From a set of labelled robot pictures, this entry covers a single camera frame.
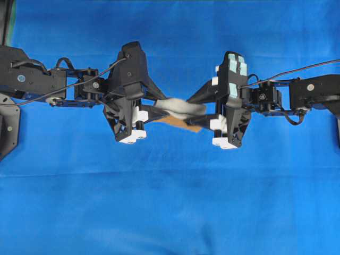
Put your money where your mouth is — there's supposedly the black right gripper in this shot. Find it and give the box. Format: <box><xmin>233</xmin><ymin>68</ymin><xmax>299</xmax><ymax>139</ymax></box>
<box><xmin>185</xmin><ymin>66</ymin><xmax>251</xmax><ymax>149</ymax></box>

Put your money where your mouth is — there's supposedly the camera cable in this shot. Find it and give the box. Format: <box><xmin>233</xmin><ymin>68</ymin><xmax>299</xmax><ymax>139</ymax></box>
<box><xmin>0</xmin><ymin>57</ymin><xmax>128</xmax><ymax>108</ymax></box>
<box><xmin>238</xmin><ymin>58</ymin><xmax>340</xmax><ymax>88</ymax></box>

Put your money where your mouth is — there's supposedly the blue table cloth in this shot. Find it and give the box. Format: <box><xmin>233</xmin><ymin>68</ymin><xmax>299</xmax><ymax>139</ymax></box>
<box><xmin>1</xmin><ymin>1</ymin><xmax>339</xmax><ymax>254</ymax></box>

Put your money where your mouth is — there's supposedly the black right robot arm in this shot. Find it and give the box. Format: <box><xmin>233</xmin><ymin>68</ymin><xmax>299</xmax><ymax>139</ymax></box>
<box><xmin>185</xmin><ymin>67</ymin><xmax>339</xmax><ymax>149</ymax></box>

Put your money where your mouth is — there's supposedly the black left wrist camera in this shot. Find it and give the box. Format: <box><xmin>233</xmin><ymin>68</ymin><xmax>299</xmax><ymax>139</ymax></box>
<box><xmin>106</xmin><ymin>41</ymin><xmax>148</xmax><ymax>100</ymax></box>

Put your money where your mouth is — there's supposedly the right camera cable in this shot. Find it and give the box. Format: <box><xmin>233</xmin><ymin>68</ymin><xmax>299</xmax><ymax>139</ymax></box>
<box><xmin>238</xmin><ymin>58</ymin><xmax>340</xmax><ymax>88</ymax></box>

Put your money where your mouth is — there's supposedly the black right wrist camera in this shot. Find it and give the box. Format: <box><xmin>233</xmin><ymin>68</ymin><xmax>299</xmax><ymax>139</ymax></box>
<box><xmin>221</xmin><ymin>51</ymin><xmax>248</xmax><ymax>109</ymax></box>

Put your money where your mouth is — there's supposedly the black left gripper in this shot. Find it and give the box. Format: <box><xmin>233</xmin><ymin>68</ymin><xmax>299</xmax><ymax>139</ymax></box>
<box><xmin>102</xmin><ymin>76</ymin><xmax>169</xmax><ymax>145</ymax></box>

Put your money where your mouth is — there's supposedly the left camera cable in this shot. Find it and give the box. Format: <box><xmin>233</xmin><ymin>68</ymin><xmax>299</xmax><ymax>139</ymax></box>
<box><xmin>0</xmin><ymin>57</ymin><xmax>128</xmax><ymax>108</ymax></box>

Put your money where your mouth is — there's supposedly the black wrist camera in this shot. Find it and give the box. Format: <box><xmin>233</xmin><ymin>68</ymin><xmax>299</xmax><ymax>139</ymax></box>
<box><xmin>106</xmin><ymin>41</ymin><xmax>148</xmax><ymax>100</ymax></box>
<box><xmin>221</xmin><ymin>51</ymin><xmax>248</xmax><ymax>109</ymax></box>

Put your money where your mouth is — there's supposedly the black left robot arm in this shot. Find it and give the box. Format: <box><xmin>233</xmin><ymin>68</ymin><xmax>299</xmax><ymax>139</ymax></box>
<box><xmin>1</xmin><ymin>41</ymin><xmax>167</xmax><ymax>158</ymax></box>

